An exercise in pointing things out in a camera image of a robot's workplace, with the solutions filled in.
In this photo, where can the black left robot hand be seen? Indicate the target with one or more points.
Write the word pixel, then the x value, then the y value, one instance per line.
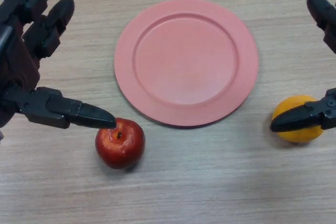
pixel 18 58

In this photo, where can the pink round plate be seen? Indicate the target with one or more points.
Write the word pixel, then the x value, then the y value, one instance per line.
pixel 183 64

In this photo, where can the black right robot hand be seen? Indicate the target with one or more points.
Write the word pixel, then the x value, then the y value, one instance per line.
pixel 294 119

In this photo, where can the red apple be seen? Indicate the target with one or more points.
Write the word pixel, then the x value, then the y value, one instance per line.
pixel 118 150

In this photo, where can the orange round fruit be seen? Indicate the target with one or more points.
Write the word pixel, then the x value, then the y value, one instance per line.
pixel 288 103

